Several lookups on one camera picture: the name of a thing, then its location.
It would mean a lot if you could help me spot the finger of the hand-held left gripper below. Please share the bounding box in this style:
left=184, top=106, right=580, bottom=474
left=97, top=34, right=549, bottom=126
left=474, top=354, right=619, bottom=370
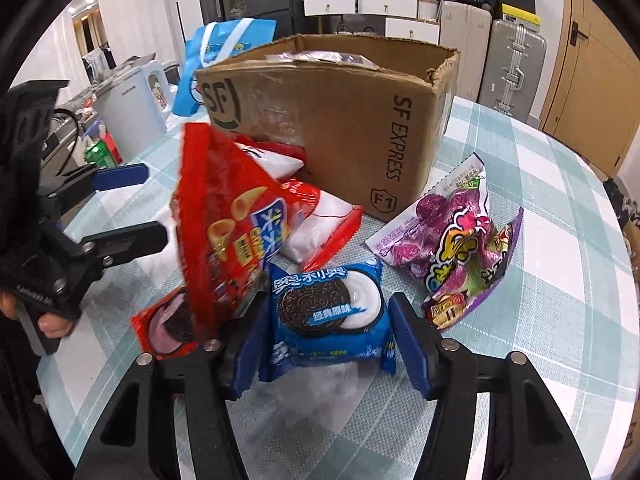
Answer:
left=60, top=221, right=169, bottom=286
left=40, top=162, right=150, bottom=206

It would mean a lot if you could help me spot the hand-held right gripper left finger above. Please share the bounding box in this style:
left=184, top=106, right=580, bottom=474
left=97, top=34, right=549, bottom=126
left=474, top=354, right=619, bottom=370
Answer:
left=72, top=290, right=273, bottom=480

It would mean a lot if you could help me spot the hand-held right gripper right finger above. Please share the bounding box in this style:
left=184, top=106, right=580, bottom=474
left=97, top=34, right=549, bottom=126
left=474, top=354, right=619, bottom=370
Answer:
left=387, top=291, right=593, bottom=480

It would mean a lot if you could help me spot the red cookie packet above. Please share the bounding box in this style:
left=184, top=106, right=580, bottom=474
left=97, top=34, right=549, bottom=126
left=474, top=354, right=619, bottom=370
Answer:
left=131, top=287, right=201, bottom=361

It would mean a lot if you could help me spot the blue cookie packet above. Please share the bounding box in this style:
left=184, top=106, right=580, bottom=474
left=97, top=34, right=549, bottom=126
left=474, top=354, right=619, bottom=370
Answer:
left=257, top=257, right=398, bottom=381

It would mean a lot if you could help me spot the red chip bag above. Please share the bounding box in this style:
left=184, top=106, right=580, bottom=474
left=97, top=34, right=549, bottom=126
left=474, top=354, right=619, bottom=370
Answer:
left=172, top=122, right=290, bottom=348

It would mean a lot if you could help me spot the purple grape candy bag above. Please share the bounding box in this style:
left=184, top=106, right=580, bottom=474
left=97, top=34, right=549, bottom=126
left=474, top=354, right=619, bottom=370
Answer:
left=365, top=152, right=524, bottom=332

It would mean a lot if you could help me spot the white red-edged snack packet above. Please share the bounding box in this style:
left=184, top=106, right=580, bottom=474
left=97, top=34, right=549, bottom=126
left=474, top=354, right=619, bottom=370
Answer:
left=277, top=177, right=364, bottom=272

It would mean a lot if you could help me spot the white snack packet black lettering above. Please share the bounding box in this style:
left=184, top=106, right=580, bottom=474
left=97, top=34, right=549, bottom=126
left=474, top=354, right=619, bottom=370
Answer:
left=235, top=135, right=307, bottom=181

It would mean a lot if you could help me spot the brown cardboard box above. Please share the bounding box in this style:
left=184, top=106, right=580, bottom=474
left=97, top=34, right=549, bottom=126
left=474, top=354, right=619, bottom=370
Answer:
left=196, top=34, right=460, bottom=223

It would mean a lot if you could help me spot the person's left hand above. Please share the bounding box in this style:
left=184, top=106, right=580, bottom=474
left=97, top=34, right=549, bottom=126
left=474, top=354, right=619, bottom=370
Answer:
left=0, top=290, right=76, bottom=340

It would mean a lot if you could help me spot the white electric kettle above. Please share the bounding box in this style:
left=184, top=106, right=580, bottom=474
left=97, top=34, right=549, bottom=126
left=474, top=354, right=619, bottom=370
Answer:
left=92, top=59, right=173, bottom=163

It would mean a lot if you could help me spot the blue cartoon tote bag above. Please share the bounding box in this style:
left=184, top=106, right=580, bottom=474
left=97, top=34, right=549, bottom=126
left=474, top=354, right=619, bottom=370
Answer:
left=172, top=19, right=277, bottom=116

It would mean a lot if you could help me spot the silver suitcase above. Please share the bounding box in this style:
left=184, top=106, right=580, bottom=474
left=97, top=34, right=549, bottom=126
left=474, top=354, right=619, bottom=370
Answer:
left=477, top=19, right=547, bottom=116

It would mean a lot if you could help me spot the beige suitcase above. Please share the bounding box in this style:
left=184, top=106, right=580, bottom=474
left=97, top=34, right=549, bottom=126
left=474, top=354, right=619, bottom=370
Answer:
left=440, top=0, right=493, bottom=103

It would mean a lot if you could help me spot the white drawer dresser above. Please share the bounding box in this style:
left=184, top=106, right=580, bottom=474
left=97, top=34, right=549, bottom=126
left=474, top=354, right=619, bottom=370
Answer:
left=303, top=0, right=441, bottom=46

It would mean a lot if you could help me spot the wooden door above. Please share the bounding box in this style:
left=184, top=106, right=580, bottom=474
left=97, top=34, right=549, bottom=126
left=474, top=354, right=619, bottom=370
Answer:
left=540, top=0, right=640, bottom=181

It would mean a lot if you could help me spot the yellow black shoe box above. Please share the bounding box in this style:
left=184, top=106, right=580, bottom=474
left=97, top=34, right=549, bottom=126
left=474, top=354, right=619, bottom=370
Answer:
left=500, top=4, right=542, bottom=28

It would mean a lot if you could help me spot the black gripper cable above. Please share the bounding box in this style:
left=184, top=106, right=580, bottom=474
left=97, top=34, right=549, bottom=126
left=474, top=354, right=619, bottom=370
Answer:
left=50, top=107, right=86, bottom=176

